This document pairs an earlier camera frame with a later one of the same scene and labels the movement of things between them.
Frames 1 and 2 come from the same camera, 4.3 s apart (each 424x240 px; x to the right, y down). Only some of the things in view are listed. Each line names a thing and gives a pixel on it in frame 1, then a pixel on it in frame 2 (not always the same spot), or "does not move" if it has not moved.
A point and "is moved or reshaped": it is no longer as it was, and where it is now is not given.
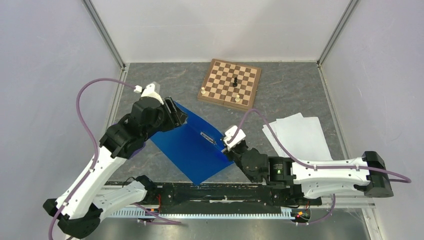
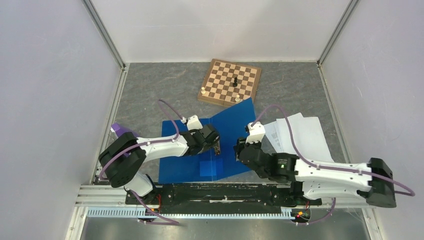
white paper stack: x=303 y=137 does not move
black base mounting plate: x=230 y=197 does not move
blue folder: x=196 y=145 is moved or reshaped
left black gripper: x=178 y=117 → x=209 y=146
